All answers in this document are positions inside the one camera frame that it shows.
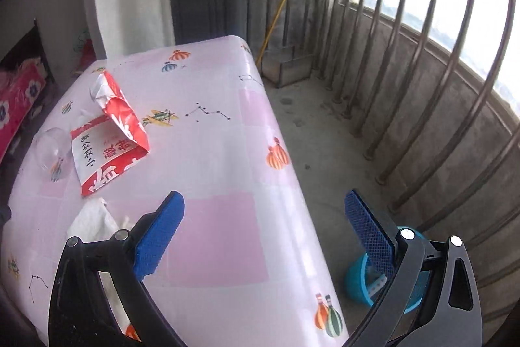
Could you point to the blue trash bin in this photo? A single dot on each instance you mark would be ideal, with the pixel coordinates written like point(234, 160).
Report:
point(359, 282)

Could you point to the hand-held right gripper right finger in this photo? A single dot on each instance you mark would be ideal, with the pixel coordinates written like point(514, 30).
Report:
point(371, 233)

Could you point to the clear plastic container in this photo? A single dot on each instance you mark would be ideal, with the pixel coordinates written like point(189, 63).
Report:
point(50, 148)

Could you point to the red and white paper bag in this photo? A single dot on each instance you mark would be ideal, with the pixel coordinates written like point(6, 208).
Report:
point(109, 152)

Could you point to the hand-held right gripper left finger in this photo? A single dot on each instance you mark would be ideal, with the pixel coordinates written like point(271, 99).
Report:
point(158, 233)

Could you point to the dark grey cabinet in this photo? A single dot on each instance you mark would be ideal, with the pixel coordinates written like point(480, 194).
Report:
point(203, 1)

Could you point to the metal box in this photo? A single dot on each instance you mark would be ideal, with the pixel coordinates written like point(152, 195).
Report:
point(292, 68)

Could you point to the pink printed tablecloth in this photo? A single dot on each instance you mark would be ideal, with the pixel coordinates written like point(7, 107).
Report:
point(211, 168)

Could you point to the soft tissue paper pack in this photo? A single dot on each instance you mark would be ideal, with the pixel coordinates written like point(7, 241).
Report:
point(91, 223)

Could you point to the pink floral blanket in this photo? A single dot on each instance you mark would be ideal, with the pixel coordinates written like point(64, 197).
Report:
point(20, 95)

